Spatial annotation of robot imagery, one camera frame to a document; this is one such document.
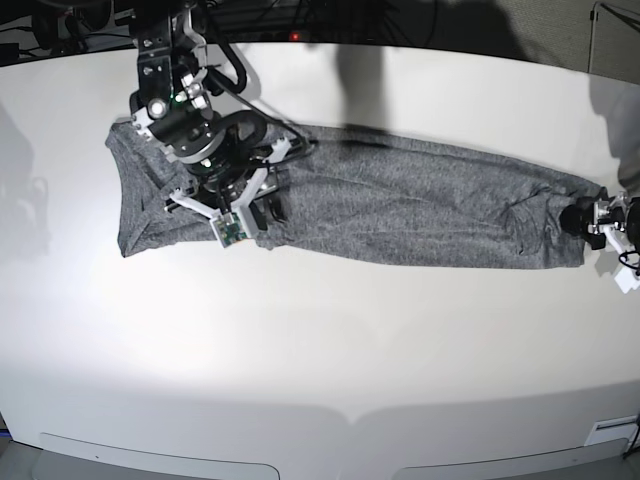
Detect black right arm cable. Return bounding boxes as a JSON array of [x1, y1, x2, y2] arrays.
[[214, 39, 321, 161]]

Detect metal stand frame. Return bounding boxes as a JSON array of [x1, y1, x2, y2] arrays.
[[587, 1, 639, 84]]

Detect white label plate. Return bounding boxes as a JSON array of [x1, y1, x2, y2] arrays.
[[584, 416, 638, 446]]

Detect black power strip red light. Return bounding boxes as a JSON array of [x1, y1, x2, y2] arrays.
[[223, 30, 383, 45]]

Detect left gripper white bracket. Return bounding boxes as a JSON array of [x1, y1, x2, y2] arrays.
[[559, 192, 639, 280]]

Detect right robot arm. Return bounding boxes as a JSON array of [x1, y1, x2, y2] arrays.
[[129, 1, 312, 247]]

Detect grey long-sleeve T-shirt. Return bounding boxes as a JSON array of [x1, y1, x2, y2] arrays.
[[104, 121, 606, 271]]

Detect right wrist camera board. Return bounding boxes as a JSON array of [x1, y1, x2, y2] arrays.
[[209, 213, 248, 248]]

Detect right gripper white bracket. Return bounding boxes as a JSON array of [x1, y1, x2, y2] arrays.
[[164, 137, 305, 238]]

